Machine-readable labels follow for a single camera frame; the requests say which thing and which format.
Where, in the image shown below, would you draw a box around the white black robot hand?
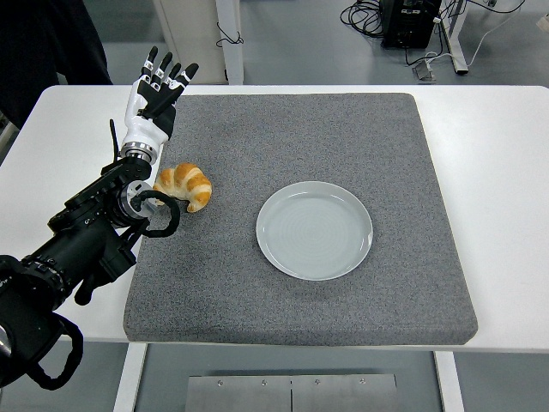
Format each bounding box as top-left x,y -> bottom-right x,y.
122,45 -> 200,150

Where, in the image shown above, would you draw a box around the golden brown croissant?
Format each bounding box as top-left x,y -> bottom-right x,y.
153,162 -> 213,214

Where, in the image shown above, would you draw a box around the round grey plate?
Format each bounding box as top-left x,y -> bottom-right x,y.
256,180 -> 374,282

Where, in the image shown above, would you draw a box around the grey metal plate with screws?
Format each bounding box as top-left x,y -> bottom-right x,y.
187,373 -> 399,412

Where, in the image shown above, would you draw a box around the white desk column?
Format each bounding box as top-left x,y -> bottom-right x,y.
214,0 -> 245,86

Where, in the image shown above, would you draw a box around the person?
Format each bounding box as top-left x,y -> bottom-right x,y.
0,0 -> 114,130

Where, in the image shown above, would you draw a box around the grey fabric mat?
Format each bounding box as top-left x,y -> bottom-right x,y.
123,93 -> 480,347

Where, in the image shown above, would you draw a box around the white table leg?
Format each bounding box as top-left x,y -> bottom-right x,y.
431,351 -> 466,412
112,342 -> 148,412

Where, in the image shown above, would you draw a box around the black computer tower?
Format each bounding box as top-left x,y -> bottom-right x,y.
381,0 -> 443,49

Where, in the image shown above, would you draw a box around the small clear plastic holder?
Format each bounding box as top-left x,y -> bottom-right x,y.
411,59 -> 437,82

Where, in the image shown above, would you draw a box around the white desk leg with foot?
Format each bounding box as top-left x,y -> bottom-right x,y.
441,0 -> 469,76

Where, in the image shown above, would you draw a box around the thin black cable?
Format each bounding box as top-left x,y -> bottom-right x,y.
215,21 -> 244,49

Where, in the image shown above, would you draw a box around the black cable bundle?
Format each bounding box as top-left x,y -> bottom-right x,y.
340,0 -> 389,39

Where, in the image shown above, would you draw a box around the white cable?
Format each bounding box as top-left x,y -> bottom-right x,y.
425,0 -> 528,70

